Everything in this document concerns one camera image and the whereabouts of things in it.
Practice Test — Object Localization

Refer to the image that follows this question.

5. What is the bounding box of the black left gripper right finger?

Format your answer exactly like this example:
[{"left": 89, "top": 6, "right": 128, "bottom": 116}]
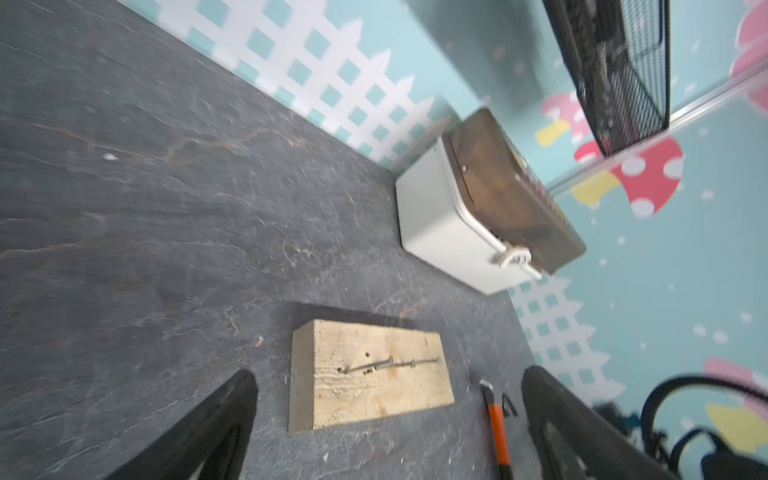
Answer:
[{"left": 521, "top": 365, "right": 675, "bottom": 479}]

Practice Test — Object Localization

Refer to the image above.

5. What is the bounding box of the nail in wood block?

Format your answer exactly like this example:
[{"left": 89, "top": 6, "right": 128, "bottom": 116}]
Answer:
[{"left": 337, "top": 357, "right": 441, "bottom": 375}]

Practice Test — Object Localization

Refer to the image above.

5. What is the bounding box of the black wire mesh basket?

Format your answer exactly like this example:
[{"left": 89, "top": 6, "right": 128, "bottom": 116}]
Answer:
[{"left": 544, "top": 0, "right": 671, "bottom": 157}]

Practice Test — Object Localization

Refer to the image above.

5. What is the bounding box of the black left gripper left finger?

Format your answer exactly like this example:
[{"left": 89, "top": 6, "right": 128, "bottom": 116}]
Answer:
[{"left": 108, "top": 369, "right": 258, "bottom": 479}]

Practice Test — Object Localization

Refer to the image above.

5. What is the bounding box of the wooden block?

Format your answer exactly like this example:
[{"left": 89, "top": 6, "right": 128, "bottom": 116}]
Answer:
[{"left": 287, "top": 319, "right": 455, "bottom": 435}]

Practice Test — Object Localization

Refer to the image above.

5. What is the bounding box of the white storage box brown lid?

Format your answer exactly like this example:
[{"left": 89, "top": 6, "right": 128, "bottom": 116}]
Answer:
[{"left": 395, "top": 108, "right": 586, "bottom": 295}]

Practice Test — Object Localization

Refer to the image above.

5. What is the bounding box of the black cable loop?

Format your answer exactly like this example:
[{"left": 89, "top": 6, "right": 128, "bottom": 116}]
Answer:
[{"left": 639, "top": 375, "right": 768, "bottom": 480}]

